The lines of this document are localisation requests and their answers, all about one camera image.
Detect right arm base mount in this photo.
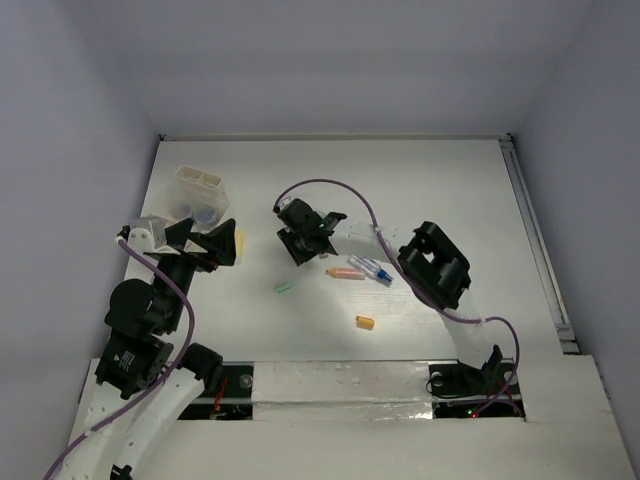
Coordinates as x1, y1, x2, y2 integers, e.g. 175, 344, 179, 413
425, 360, 526, 419

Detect green marker cap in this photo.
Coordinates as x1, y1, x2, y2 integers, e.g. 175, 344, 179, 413
274, 282, 293, 294

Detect clear spray bottle blue cap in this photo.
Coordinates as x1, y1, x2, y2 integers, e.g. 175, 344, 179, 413
348, 255, 393, 286

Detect yellow highlighter marker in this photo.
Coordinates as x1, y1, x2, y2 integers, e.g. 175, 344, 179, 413
235, 229, 245, 265

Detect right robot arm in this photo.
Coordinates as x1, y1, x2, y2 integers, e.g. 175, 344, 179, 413
274, 198, 519, 409

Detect clear jar purple contents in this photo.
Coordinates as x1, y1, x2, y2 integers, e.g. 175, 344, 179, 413
170, 202, 193, 221

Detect cream divided box rear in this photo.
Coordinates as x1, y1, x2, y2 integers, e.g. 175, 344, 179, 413
174, 166, 224, 191

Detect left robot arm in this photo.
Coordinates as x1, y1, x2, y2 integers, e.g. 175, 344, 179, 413
45, 216, 237, 479

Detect clear organizer bin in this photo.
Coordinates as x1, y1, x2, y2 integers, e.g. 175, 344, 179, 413
143, 180, 231, 233

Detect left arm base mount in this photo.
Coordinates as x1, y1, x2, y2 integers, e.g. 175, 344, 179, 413
179, 362, 254, 421

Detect clear jar blue beads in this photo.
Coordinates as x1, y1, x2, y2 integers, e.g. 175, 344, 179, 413
193, 206, 218, 226

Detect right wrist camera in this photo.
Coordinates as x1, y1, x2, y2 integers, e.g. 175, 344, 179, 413
272, 196, 293, 214

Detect orange marker cap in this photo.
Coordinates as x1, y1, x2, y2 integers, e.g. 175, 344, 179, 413
355, 316, 375, 331

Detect aluminium side rail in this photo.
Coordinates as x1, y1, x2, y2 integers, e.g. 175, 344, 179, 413
498, 135, 582, 355

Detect orange highlighter marker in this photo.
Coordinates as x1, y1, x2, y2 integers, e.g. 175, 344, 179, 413
325, 268, 366, 280

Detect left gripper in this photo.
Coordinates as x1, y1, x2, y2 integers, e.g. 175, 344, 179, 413
156, 215, 237, 329

